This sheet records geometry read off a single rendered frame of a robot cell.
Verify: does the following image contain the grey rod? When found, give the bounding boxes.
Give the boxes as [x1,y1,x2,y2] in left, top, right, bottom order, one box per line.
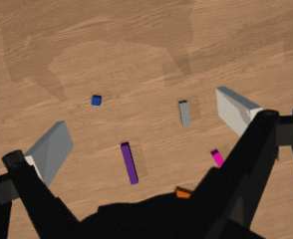
[178,101,191,126]

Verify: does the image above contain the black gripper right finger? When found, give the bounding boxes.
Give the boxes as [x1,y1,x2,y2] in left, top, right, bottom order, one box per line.
[153,86,293,239]

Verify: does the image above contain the orange rod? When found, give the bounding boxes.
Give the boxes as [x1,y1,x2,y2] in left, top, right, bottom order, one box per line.
[174,186,192,198]

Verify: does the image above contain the purple rod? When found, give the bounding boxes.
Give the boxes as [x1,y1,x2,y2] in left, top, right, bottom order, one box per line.
[121,142,139,185]

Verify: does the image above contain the magenta rectangular block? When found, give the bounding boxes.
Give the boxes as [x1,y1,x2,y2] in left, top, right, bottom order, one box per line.
[210,149,224,166]

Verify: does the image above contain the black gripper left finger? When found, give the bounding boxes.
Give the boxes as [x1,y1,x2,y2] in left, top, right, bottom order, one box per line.
[0,120,97,239]

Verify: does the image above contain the small blue cube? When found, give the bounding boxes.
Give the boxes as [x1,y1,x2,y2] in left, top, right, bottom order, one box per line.
[92,95,102,106]

